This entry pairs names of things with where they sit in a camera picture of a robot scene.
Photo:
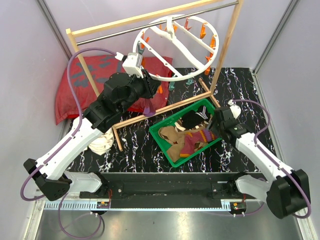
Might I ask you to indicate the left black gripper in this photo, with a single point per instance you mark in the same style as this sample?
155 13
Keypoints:
150 84

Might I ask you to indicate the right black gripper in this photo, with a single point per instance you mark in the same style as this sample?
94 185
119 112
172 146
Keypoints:
212 126

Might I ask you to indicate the purple striped sock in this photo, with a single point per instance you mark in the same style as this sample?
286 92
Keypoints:
149 109
192 138

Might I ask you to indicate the white round sock hanger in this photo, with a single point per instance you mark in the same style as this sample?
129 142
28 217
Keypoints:
208 39

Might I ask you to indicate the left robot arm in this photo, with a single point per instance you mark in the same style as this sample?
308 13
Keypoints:
49 172

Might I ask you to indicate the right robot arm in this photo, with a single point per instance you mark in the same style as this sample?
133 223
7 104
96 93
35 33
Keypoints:
284 190

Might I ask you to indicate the orange clip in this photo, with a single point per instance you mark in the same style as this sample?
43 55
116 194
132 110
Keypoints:
160 90

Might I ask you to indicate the black sock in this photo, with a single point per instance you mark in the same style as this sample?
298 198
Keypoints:
195 117

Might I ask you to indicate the green plastic tray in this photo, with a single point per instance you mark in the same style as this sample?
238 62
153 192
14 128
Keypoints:
175 120

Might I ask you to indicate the red patterned pillow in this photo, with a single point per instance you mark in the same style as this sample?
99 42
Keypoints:
101 68

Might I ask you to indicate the tan sock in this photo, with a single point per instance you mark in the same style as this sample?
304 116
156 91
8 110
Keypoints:
175 139

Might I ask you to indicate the white crumpled cloth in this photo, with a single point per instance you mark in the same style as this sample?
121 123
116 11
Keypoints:
103 143

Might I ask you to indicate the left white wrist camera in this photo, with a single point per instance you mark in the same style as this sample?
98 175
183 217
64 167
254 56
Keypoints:
131 63

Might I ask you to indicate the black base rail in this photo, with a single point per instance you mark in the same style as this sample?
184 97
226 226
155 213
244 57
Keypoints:
165 191

